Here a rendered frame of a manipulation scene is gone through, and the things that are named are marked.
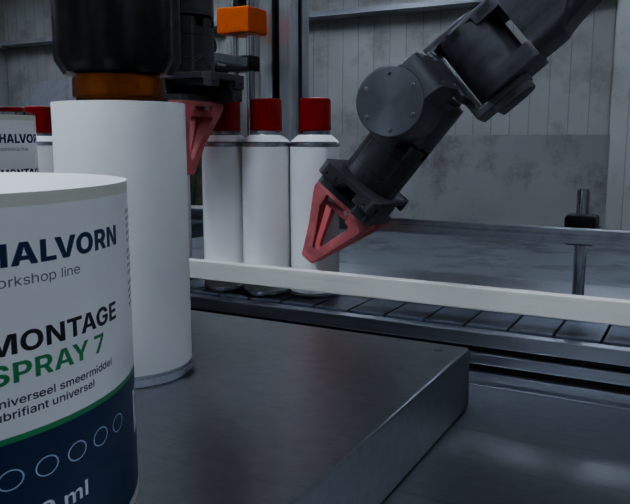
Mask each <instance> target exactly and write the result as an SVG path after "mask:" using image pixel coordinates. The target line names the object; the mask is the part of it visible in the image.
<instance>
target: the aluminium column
mask: <svg viewBox="0 0 630 504"><path fill-rule="evenodd" d="M260 9H262V10H265V11H266V13H267V35H266V36H261V37H260V53H261V98H278V99H281V101H282V131H281V135H283V136H284V137H286V138H287V139H288V140H289V141H290V142H291V141H292V140H293V139H294V138H295V137H296V136H297V135H299V134H300V131H298V128H299V99H300V98H307V97H309V0H260Z"/></svg>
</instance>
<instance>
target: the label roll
mask: <svg viewBox="0 0 630 504"><path fill-rule="evenodd" d="M138 486H139V479H138V454H137V429H136V404H135V379H134V354H133V329H132V304H131V278H130V253H129V228H128V203H127V180H126V178H123V177H118V176H109V175H96V174H76V173H36V172H0V504H134V503H135V500H136V497H137V494H138Z"/></svg>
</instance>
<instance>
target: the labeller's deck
mask: <svg viewBox="0 0 630 504"><path fill-rule="evenodd" d="M191 338H192V355H193V360H194V364H193V367H192V368H191V369H190V370H189V371H188V372H187V373H186V374H184V375H183V376H181V377H179V378H177V379H175V380H172V381H169V382H166V383H162V384H159V385H154V386H149V387H142V388H135V404H136V429H137V454H138V479H139V486H138V494H137V497H136V500H135V503H134V504H381V503H382V501H383V500H384V499H385V498H386V497H387V496H388V495H389V494H390V493H391V491H392V490H393V489H394V488H395V487H396V486H397V485H398V484H399V482H400V481H401V480H402V479H403V478H404V477H405V476H406V475H407V474H408V472H409V471H410V470H411V469H412V468H413V467H414V466H415V465H416V463H417V462H418V461H419V460H420V459H421V458H422V457H423V456H424V455H425V453H426V452H427V451H428V450H429V449H430V448H431V447H432V446H433V444H434V443H435V442H436V441H437V440H438V439H439V438H440V437H441V436H442V434H443V433H444V432H445V431H446V430H447V429H448V428H449V427H450V425H451V424H452V423H453V422H454V421H455V420H456V419H457V418H458V417H459V415H460V414H461V413H462V412H463V411H464V410H465V409H466V408H467V406H468V388H469V359H470V351H469V349H468V348H465V347H458V346H451V345H443V344H436V343H429V342H421V341H414V340H407V339H400V338H392V337H385V336H378V335H370V334H363V333H356V332H349V331H341V330H334V329H327V328H319V327H312V326H305V325H298V324H290V323H283V322H276V321H268V320H261V319H254V318H247V317H239V316H232V315H225V314H217V313H210V312H203V311H196V310H191Z"/></svg>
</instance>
